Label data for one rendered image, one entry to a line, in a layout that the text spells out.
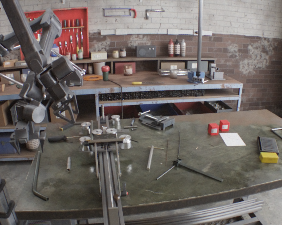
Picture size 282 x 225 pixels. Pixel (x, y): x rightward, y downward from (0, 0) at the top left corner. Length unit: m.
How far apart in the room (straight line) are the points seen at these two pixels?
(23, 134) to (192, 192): 0.62
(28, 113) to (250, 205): 1.61
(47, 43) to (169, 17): 2.38
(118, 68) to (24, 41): 2.21
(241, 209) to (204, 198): 0.99
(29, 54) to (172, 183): 0.70
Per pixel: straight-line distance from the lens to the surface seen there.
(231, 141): 1.33
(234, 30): 3.67
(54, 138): 1.30
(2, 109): 2.73
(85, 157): 1.14
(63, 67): 0.88
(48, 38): 1.10
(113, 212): 0.69
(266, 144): 1.31
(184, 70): 3.00
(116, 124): 1.43
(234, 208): 1.89
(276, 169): 1.16
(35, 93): 0.94
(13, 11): 0.93
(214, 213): 1.82
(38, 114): 0.87
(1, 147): 2.96
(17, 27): 0.92
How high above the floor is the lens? 1.46
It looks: 21 degrees down
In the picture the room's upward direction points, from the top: straight up
